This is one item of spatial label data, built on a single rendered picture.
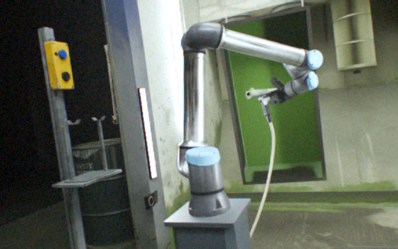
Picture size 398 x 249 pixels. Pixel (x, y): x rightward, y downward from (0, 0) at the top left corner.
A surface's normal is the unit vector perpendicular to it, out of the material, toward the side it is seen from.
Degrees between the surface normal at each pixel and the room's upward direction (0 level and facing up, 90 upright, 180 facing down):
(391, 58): 90
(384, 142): 57
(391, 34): 90
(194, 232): 90
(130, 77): 90
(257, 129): 102
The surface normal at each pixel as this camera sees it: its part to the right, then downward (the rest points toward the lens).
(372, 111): -0.38, -0.46
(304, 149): -0.25, 0.29
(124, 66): -0.37, 0.10
